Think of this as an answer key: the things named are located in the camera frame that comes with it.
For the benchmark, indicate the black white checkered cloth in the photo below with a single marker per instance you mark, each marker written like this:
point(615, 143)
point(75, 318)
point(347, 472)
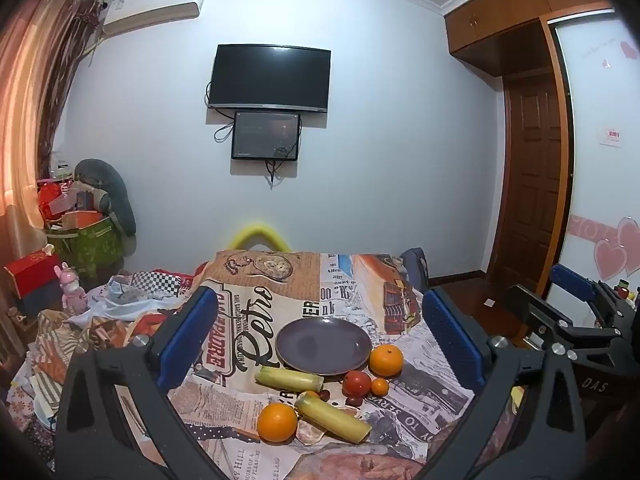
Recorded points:
point(157, 282)

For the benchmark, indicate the red white door sticker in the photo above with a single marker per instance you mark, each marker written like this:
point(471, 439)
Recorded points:
point(611, 136)

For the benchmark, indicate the patterned blanket pile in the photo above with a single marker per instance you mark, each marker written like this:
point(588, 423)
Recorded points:
point(100, 325)

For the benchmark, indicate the white air conditioner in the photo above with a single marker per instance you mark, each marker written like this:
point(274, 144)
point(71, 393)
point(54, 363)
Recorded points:
point(150, 10)

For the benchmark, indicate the grey round plate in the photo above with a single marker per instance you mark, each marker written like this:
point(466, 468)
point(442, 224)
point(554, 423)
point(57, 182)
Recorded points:
point(322, 346)

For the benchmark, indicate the newspaper print tablecloth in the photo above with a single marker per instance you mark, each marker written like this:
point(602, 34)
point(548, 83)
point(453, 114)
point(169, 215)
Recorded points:
point(300, 280)

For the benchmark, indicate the pink bunny toy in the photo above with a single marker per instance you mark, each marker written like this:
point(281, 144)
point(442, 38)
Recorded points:
point(74, 292)

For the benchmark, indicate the brown wooden overhead cabinet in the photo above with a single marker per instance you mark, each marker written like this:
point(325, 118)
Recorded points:
point(500, 15)

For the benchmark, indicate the red tomato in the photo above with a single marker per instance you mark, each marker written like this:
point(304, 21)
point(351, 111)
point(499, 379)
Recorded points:
point(356, 382)

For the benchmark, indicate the brown wooden door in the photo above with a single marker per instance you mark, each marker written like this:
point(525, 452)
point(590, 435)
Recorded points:
point(535, 175)

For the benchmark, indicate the red gift box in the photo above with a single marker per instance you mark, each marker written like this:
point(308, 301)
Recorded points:
point(32, 272)

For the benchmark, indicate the small mandarin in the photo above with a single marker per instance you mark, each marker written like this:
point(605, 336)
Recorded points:
point(380, 386)
point(312, 394)

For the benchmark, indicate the peeled orange fruit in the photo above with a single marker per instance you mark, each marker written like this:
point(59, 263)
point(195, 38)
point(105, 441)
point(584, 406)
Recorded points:
point(310, 434)

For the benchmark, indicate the small black wall monitor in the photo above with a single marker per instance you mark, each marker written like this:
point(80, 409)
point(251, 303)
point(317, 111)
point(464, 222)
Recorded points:
point(265, 135)

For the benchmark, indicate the yellow chair back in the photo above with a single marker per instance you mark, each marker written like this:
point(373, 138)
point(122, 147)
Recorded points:
point(260, 235)

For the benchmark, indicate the small dark cherry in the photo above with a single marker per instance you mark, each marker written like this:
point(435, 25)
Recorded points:
point(354, 401)
point(325, 395)

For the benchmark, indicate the grey plush toy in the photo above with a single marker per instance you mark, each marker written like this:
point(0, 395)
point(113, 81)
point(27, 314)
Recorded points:
point(117, 190)

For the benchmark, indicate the red carton in box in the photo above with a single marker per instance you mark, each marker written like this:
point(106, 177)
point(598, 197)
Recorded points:
point(50, 197)

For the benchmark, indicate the black wall television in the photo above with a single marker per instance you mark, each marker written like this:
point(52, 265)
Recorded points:
point(270, 77)

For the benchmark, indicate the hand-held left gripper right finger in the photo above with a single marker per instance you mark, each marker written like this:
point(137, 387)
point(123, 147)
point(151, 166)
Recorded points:
point(456, 342)

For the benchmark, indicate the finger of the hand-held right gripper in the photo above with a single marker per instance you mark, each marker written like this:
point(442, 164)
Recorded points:
point(537, 310)
point(572, 282)

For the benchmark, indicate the large orange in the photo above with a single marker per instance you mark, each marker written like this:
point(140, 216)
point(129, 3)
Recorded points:
point(386, 360)
point(276, 422)

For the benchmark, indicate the green patterned storage box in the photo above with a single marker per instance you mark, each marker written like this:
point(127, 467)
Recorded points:
point(90, 247)

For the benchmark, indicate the yellow banana piece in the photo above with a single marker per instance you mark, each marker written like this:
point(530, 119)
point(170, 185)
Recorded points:
point(287, 379)
point(332, 416)

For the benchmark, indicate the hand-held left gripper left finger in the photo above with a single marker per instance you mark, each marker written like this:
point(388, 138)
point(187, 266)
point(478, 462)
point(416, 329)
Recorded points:
point(184, 342)

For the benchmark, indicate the pink brown curtain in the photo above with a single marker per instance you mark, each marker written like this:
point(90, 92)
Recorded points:
point(35, 85)

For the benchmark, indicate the white wardrobe door pink hearts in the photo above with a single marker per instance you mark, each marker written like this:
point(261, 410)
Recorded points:
point(600, 185)

